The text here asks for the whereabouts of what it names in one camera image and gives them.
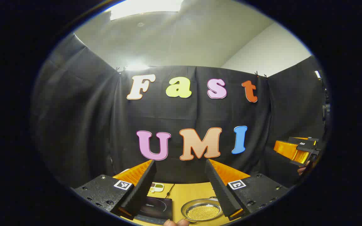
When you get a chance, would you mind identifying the ceiling light panel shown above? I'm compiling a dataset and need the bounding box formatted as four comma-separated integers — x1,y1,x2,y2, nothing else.
110,0,184,21

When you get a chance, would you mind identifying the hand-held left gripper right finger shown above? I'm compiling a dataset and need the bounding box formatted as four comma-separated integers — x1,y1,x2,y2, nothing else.
205,159,290,221

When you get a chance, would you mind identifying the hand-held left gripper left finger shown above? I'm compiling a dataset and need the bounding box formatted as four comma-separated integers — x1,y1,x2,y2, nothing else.
74,159,157,221

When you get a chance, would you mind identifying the stainless steel pot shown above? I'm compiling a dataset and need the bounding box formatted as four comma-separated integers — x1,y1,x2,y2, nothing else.
181,198,224,223

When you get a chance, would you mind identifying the pile of yellow soybeans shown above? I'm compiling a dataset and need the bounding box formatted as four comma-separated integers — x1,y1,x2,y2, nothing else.
187,205,220,221

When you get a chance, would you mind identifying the black induction cooktop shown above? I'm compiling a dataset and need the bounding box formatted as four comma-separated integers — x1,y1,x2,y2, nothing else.
135,196,173,225

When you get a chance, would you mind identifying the black backdrop cloth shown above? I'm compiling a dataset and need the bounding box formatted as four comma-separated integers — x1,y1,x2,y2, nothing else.
30,31,331,189

